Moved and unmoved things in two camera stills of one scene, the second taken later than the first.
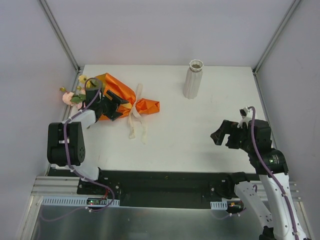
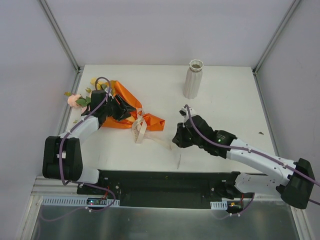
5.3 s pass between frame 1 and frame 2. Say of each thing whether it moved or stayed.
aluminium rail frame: stayed
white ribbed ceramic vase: stayed
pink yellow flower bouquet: moved
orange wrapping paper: moved
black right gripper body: moved
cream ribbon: moved
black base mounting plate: stayed
